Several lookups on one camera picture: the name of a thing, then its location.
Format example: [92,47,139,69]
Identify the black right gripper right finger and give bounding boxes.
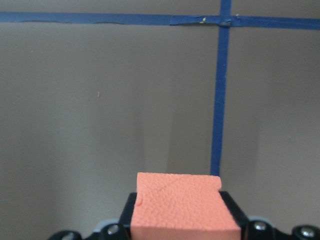
[219,191,320,240]

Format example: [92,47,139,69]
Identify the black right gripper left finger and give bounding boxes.
[51,192,137,240]

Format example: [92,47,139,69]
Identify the orange foam block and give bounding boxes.
[130,172,241,240]

